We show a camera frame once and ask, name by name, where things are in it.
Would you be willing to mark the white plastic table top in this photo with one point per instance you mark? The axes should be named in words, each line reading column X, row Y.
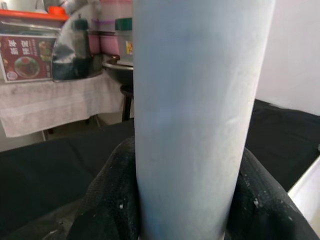
column 310, row 192

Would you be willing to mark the clear plastic storage box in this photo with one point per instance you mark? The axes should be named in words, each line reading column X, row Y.
column 125, row 40

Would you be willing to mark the pink plastic container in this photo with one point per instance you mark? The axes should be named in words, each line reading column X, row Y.
column 107, row 42

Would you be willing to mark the pale checkered towel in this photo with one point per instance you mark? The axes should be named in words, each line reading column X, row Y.
column 50, row 105

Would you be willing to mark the white plastic table leg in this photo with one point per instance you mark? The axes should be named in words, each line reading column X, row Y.
column 200, row 100

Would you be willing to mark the orange plastic tray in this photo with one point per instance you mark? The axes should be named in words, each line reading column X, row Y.
column 30, row 15

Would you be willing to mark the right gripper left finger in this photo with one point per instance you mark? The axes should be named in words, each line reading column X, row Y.
column 112, row 200

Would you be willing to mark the black tablecloth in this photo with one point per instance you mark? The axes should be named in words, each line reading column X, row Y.
column 37, row 175

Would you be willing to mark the red printed box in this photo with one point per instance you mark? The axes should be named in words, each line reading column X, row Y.
column 25, row 62

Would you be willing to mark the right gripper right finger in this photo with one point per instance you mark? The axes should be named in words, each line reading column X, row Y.
column 262, row 212

